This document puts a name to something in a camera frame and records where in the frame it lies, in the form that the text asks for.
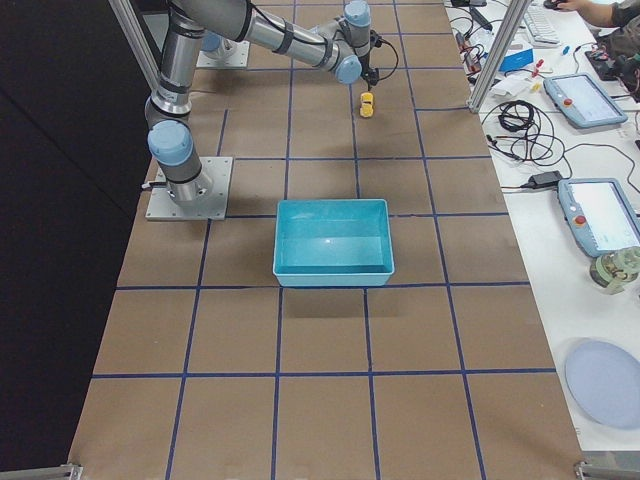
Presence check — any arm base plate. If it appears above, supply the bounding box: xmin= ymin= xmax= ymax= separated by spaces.
xmin=196 ymin=39 xmax=250 ymax=70
xmin=143 ymin=157 xmax=233 ymax=221

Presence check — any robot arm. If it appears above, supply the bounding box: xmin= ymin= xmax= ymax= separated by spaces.
xmin=145 ymin=1 xmax=378 ymax=219

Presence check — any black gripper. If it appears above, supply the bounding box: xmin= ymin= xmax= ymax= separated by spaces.
xmin=360 ymin=42 xmax=379 ymax=90

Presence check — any light blue plate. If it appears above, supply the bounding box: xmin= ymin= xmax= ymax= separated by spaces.
xmin=564 ymin=340 xmax=639 ymax=430

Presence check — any far teach pendant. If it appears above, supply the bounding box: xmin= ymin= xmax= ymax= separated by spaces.
xmin=543 ymin=73 xmax=628 ymax=129

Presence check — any blue white cardboard box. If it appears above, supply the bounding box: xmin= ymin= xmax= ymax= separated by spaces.
xmin=499 ymin=47 xmax=534 ymax=73

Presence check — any teal plastic bin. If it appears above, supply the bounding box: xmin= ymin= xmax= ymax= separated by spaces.
xmin=273 ymin=199 xmax=395 ymax=287

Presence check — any brown paper table mat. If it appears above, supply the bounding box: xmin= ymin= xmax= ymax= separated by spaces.
xmin=69 ymin=1 xmax=580 ymax=479

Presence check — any yellow beetle toy car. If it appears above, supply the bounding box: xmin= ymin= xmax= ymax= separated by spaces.
xmin=359 ymin=91 xmax=375 ymax=118

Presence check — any aluminium frame post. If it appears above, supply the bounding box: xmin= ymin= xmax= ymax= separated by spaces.
xmin=467 ymin=0 xmax=530 ymax=113

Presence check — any near teach pendant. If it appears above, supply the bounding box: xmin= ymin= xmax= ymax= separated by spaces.
xmin=557 ymin=178 xmax=639 ymax=258

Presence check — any coiled black cable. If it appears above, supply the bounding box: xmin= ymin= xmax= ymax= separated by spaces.
xmin=487 ymin=99 xmax=569 ymax=166

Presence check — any black power adapter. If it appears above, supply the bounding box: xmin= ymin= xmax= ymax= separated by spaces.
xmin=519 ymin=170 xmax=564 ymax=190

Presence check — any teach pendant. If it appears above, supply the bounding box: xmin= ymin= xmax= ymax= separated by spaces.
xmin=543 ymin=73 xmax=628 ymax=129
xmin=557 ymin=178 xmax=639 ymax=258

